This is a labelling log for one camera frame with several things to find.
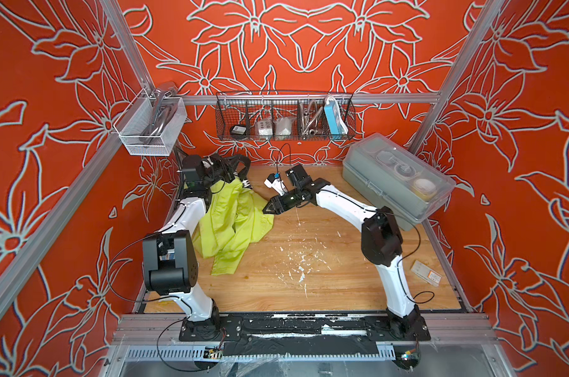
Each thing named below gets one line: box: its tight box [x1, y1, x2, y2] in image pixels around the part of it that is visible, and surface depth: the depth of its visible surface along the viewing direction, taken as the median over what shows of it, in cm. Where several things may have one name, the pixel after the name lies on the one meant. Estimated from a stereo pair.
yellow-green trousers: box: [192, 177, 275, 276], surface depth 89 cm
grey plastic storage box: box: [342, 132, 456, 231], surface depth 95 cm
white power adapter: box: [256, 118, 273, 139], surface depth 94 cm
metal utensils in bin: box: [139, 87, 177, 147], surface depth 85 cm
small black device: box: [229, 124, 247, 140], surface depth 97 cm
